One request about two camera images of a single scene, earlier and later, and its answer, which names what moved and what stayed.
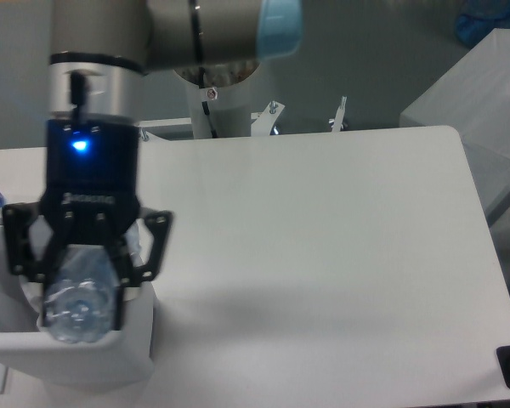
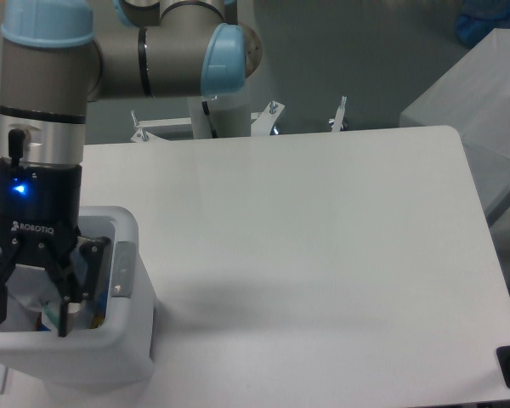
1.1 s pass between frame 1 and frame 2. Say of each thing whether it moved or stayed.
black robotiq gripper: moved
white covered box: stayed
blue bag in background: stayed
